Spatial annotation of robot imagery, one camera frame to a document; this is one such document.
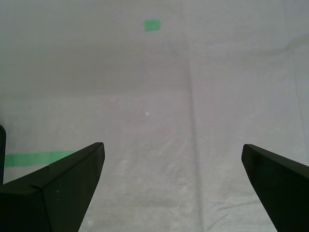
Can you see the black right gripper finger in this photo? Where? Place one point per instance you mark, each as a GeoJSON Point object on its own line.
{"type": "Point", "coordinates": [285, 188]}
{"type": "Point", "coordinates": [60, 193]}

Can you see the black perforated plastic basket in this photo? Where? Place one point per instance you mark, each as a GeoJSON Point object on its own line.
{"type": "Point", "coordinates": [2, 154]}

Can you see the long green tape strip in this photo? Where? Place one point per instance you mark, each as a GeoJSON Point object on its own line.
{"type": "Point", "coordinates": [29, 159]}

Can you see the small green tape mark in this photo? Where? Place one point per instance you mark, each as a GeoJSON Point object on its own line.
{"type": "Point", "coordinates": [152, 25]}

